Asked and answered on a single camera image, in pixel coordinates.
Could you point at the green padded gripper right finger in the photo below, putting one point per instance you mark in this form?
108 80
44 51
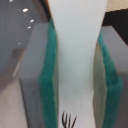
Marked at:
110 74

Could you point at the green padded gripper left finger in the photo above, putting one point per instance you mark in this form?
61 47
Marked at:
39 77

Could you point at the white toy fish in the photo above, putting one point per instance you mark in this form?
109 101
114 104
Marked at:
77 24

